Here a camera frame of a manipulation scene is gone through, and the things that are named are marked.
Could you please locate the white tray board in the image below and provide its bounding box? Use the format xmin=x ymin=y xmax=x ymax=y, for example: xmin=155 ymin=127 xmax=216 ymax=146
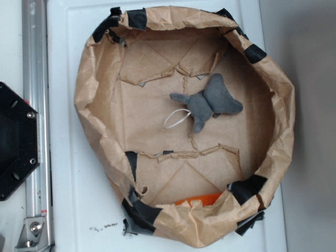
xmin=46 ymin=0 xmax=288 ymax=252

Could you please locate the gray plush elephant toy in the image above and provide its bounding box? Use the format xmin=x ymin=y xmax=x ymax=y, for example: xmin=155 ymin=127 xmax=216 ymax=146
xmin=170 ymin=73 xmax=244 ymax=133

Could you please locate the brown paper bag bin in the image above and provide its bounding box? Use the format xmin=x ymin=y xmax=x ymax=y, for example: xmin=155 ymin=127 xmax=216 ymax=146
xmin=74 ymin=6 xmax=295 ymax=248

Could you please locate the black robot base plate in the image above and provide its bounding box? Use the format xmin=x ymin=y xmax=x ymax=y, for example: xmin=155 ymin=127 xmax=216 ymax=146
xmin=0 ymin=82 xmax=39 ymax=201

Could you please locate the aluminum extrusion rail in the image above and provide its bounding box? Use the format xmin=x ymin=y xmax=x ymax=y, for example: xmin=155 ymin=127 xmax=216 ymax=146
xmin=22 ymin=1 xmax=55 ymax=251

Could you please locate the metal corner bracket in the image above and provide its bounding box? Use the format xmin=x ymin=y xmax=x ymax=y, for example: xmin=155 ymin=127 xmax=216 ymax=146
xmin=15 ymin=216 xmax=50 ymax=251

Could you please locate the orange object under paper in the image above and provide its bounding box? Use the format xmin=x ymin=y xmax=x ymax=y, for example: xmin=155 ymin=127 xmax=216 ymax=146
xmin=175 ymin=193 xmax=222 ymax=206

